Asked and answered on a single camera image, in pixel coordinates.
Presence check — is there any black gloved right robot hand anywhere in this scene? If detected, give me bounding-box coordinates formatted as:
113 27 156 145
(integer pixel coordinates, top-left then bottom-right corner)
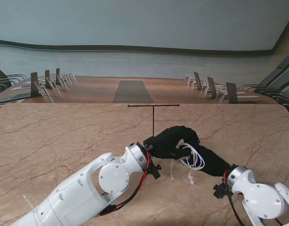
179 144 232 178

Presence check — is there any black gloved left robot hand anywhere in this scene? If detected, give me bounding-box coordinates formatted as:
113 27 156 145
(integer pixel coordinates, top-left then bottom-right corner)
143 126 201 161

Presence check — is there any white wired earphone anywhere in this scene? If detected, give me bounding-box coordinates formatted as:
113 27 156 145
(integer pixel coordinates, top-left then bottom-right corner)
170 142 206 186

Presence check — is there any black T-bar rack marble base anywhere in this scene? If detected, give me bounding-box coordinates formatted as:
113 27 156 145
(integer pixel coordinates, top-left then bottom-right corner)
127 104 180 137

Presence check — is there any printed conference room backdrop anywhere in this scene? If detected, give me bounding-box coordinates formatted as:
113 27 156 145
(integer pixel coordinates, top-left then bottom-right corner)
0 0 289 105

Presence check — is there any red black left arm cable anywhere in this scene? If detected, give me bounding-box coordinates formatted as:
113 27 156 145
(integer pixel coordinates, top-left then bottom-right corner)
97 150 152 218

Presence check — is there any red black arm cable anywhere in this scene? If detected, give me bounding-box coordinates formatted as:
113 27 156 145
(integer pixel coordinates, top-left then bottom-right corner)
97 150 152 218
223 170 284 226

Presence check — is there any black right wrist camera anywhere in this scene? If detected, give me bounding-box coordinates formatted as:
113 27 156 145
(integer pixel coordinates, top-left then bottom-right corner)
213 181 230 200

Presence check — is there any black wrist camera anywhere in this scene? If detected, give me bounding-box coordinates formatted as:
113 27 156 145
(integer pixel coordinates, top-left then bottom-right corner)
213 181 230 200
149 163 162 179

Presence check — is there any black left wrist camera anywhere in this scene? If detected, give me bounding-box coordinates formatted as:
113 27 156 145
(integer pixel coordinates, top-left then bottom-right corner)
149 163 162 179

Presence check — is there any red black right arm cable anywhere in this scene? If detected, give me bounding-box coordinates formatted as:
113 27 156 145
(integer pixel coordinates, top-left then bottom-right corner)
223 170 284 226

